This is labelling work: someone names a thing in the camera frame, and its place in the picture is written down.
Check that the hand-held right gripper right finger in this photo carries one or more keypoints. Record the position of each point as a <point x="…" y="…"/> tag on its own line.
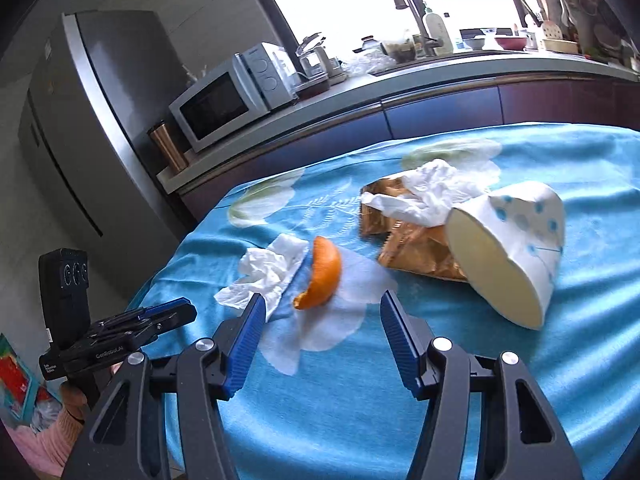
<point x="400" y="345"/>

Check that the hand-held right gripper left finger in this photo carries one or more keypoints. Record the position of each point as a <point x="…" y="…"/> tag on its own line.
<point x="245" y="345"/>

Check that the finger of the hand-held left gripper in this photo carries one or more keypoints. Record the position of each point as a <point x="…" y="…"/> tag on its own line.
<point x="160" y="307"/>
<point x="170" y="322"/>

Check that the white tissue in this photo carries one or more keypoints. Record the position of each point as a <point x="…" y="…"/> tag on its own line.
<point x="265" y="270"/>

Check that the brown snack wrapper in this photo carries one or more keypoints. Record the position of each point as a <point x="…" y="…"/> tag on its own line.
<point x="420" y="250"/>

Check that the orange peel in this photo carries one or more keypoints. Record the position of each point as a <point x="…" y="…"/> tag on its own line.
<point x="327" y="270"/>

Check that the white blue-dotted paper cup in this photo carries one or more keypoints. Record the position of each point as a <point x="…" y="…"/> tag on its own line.
<point x="520" y="240"/>

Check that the white plastic bag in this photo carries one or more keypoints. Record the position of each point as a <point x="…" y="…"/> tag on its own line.
<point x="430" y="185"/>

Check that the person's left forearm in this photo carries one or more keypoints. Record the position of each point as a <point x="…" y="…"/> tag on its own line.
<point x="55" y="440"/>

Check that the person's left hand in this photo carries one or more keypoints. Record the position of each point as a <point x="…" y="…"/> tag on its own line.
<point x="75" y="402"/>

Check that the blue floral tablecloth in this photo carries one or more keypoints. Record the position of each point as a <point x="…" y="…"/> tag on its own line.
<point x="325" y="410"/>

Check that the copper thermos mug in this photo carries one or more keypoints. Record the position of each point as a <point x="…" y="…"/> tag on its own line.
<point x="170" y="147"/>

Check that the grey refrigerator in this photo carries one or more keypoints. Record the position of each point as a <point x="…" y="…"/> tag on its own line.
<point x="90" y="125"/>

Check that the white microwave oven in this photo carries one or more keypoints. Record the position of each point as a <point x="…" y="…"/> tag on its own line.
<point x="215" y="105"/>

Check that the kitchen counter cabinet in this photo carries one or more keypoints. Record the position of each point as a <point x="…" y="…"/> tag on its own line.
<point x="450" y="100"/>

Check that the clear plastic bag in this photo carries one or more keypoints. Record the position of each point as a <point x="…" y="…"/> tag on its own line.
<point x="367" y="64"/>

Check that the glass kettle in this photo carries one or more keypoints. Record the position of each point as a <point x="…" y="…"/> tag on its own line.
<point x="315" y="62"/>

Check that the white soap bottle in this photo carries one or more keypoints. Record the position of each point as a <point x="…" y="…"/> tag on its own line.
<point x="440" y="30"/>

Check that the red dish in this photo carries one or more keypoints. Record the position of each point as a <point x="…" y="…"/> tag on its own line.
<point x="510" y="42"/>

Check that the kitchen window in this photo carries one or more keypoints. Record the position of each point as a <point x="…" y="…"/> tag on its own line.
<point x="340" y="0"/>

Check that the wall rack of kitchen utensils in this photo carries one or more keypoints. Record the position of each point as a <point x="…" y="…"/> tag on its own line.
<point x="575" y="5"/>

